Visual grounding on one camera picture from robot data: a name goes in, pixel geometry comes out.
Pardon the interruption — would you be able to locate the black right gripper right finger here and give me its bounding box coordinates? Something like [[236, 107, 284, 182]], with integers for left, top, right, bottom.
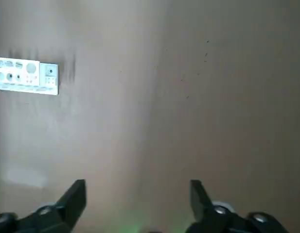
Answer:
[[185, 180, 288, 233]]

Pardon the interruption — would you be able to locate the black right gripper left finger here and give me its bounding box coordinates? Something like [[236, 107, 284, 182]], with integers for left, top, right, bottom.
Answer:
[[0, 179, 88, 233]]

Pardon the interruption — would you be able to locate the white test tube rack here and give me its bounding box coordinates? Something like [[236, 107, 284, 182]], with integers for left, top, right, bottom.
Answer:
[[0, 57, 60, 96]]

